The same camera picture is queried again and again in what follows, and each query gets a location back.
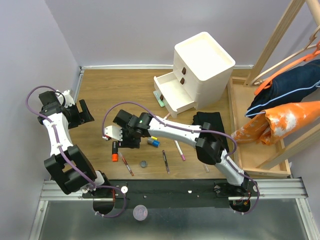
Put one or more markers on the blue cap glue stick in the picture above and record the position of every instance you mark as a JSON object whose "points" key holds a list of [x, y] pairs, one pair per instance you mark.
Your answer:
{"points": [[152, 142]]}

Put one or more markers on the green grey highlighter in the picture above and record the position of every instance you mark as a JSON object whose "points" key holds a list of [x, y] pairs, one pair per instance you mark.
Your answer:
{"points": [[157, 96]]}

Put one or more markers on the wooden clothes rack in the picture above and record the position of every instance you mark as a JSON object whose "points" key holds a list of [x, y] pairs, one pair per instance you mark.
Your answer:
{"points": [[257, 159]]}

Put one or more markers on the orange hanger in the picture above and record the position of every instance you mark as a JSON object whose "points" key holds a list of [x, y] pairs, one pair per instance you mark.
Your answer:
{"points": [[267, 82]]}

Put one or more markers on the red pen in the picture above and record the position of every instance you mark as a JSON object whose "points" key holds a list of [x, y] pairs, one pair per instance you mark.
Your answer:
{"points": [[126, 163]]}

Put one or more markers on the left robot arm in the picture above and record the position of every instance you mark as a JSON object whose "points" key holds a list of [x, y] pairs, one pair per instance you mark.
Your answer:
{"points": [[67, 164]]}

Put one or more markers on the white drawer cabinet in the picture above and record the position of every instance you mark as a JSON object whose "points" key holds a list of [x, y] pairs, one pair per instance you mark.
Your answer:
{"points": [[208, 68]]}

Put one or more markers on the small clear tube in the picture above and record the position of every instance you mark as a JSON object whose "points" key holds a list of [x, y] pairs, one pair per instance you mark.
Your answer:
{"points": [[206, 168]]}

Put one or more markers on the wooden hanger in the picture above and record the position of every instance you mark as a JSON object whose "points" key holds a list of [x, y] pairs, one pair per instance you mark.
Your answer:
{"points": [[309, 45]]}

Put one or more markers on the dark purple pen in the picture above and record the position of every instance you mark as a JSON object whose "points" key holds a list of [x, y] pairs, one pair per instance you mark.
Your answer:
{"points": [[165, 161]]}

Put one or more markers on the dark blue jeans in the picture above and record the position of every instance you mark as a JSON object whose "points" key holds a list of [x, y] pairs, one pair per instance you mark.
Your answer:
{"points": [[289, 87]]}

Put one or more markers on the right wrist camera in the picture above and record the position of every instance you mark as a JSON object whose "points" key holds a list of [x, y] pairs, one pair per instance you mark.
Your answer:
{"points": [[113, 132]]}

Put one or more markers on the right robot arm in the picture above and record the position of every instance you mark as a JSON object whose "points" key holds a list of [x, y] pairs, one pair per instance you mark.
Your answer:
{"points": [[210, 150]]}

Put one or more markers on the black folded cloth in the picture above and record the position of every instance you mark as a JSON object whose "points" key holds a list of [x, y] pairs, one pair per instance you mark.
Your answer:
{"points": [[216, 124]]}

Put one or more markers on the black mounting base bar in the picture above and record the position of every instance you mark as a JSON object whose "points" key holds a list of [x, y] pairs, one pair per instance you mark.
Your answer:
{"points": [[181, 193]]}

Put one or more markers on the orange white garment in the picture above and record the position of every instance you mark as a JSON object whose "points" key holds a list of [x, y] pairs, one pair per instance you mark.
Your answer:
{"points": [[276, 123]]}

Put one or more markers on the translucent purple cup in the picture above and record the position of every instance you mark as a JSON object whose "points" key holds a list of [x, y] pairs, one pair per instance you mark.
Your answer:
{"points": [[140, 212]]}

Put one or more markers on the pink tip marker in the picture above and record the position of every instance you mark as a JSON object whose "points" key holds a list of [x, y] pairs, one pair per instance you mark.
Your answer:
{"points": [[180, 150]]}

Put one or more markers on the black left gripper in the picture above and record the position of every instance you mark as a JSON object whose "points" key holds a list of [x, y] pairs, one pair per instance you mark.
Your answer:
{"points": [[81, 117]]}

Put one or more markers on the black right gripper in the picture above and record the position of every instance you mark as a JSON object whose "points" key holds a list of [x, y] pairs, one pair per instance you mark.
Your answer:
{"points": [[134, 144]]}

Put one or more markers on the grey round cap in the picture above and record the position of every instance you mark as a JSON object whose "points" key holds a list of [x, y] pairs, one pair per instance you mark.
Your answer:
{"points": [[143, 164]]}

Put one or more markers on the brown middle drawer handle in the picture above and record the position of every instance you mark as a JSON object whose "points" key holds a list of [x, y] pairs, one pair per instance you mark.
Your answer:
{"points": [[182, 81]]}

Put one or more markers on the white bottom drawer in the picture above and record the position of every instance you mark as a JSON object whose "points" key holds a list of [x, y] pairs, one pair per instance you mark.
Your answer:
{"points": [[176, 99]]}

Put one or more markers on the brown top drawer handle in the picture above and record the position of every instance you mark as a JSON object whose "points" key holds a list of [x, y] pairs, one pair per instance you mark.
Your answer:
{"points": [[184, 71]]}

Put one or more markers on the orange black highlighter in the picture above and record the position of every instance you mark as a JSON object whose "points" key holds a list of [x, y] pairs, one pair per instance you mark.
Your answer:
{"points": [[114, 151]]}

